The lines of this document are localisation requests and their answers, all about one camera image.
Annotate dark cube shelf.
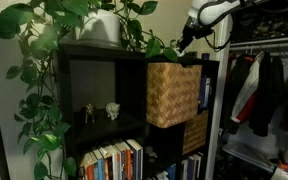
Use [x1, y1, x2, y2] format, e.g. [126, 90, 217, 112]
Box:
[57, 44, 219, 180]

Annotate green pothos plant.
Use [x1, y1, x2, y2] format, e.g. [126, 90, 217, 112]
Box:
[0, 0, 178, 180]

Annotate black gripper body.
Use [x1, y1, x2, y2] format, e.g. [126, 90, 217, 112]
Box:
[176, 25, 212, 56]

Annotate row of books lower left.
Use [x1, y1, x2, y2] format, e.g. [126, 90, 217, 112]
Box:
[78, 139, 144, 180]

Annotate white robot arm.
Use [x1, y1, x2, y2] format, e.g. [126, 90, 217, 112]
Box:
[174, 0, 288, 57]

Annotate white elephant figurine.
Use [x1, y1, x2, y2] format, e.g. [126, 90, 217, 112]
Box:
[106, 103, 120, 120]

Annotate books in upper right cube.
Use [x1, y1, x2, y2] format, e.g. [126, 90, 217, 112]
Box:
[200, 75, 211, 110]

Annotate books bottom right cube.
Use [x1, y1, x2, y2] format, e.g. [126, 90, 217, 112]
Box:
[153, 152, 204, 180]

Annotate white plant pot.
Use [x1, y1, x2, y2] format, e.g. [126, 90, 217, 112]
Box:
[75, 8, 120, 48]

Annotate woven basket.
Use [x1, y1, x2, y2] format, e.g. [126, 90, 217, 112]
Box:
[146, 63, 202, 128]
[182, 110, 208, 154]

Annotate black hanging jacket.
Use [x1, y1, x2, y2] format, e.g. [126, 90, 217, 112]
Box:
[249, 52, 286, 137]

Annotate white red jacket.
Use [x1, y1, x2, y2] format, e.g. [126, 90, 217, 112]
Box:
[230, 51, 265, 123]

